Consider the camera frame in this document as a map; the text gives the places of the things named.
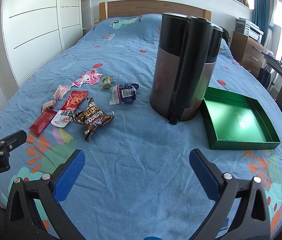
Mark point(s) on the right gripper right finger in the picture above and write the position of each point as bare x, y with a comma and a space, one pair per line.
252, 218

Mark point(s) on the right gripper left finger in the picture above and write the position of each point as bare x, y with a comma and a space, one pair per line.
22, 220

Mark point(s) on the dark red snack packet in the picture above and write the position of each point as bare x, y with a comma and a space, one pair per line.
42, 122

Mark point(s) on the red and white chip bag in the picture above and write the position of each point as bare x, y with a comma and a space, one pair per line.
62, 118

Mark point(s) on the pink striped snack packet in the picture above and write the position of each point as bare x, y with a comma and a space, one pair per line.
61, 91

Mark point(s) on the brown chocolate snack wrapper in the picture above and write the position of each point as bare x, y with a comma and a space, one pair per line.
92, 118

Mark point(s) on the pink cartoon snack packet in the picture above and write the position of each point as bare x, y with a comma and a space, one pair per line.
90, 77

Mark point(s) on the blue and white snack bag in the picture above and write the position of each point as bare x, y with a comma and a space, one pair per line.
124, 93

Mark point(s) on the olive green candy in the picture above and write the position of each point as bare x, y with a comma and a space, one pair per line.
107, 82

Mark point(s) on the blue patterned bed sheet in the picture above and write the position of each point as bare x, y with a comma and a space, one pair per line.
137, 181

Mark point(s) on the green tray box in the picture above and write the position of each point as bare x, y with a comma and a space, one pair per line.
236, 122

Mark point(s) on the white wardrobe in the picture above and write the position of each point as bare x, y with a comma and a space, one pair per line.
36, 31

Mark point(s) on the dark hanging bag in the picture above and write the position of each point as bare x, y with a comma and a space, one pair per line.
264, 76

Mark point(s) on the desk by window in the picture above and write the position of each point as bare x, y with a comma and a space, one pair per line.
274, 64

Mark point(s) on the wooden drawer cabinet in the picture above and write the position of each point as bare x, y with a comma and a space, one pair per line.
248, 52

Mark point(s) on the black and bronze kettle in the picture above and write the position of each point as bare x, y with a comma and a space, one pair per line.
186, 57

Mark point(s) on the black backpack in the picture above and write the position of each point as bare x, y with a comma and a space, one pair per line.
226, 36

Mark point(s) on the wooden headboard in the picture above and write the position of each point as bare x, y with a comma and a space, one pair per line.
126, 8

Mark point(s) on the grey printer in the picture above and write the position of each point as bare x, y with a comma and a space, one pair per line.
248, 28

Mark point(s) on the teal curtain right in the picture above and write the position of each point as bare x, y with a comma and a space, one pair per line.
262, 14

